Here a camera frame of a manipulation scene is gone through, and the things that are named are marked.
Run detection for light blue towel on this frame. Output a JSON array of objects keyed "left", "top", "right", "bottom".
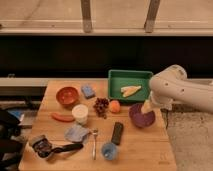
[{"left": 64, "top": 124, "right": 90, "bottom": 143}]

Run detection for black bag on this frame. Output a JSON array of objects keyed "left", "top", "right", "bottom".
[{"left": 0, "top": 109, "right": 23, "bottom": 171}]

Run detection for white cup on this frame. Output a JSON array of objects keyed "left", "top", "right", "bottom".
[{"left": 72, "top": 104, "right": 89, "bottom": 125}]

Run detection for green plastic tray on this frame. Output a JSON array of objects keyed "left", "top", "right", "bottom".
[{"left": 108, "top": 70, "right": 153, "bottom": 103}]

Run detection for yellow banana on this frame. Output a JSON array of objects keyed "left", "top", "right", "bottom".
[{"left": 121, "top": 86, "right": 141, "bottom": 97}]

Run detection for blue sponge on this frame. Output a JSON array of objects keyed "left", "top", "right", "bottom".
[{"left": 81, "top": 85, "right": 95, "bottom": 99}]

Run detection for red bowl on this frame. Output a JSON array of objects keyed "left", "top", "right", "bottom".
[{"left": 56, "top": 87, "right": 79, "bottom": 107}]

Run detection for dark snack packet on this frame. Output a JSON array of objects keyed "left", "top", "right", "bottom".
[{"left": 29, "top": 135, "right": 52, "bottom": 155}]

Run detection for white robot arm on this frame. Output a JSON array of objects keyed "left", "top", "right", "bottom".
[{"left": 141, "top": 65, "right": 213, "bottom": 113}]

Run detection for black remote bar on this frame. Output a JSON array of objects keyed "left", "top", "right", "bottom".
[{"left": 111, "top": 122, "right": 124, "bottom": 145}]

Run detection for metal fork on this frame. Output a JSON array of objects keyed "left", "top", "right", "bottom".
[{"left": 92, "top": 129, "right": 98, "bottom": 160}]

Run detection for red chili pepper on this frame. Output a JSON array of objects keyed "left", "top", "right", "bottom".
[{"left": 50, "top": 113, "right": 75, "bottom": 122}]

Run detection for purple bowl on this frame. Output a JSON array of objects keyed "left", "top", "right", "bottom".
[{"left": 129, "top": 103, "right": 155, "bottom": 128}]

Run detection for dark red grapes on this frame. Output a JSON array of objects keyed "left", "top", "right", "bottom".
[{"left": 93, "top": 98, "right": 109, "bottom": 119}]

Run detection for orange fruit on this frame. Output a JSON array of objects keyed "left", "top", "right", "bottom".
[{"left": 109, "top": 100, "right": 120, "bottom": 113}]

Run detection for small blue cup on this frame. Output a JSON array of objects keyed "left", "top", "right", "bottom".
[{"left": 101, "top": 142, "right": 118, "bottom": 160}]

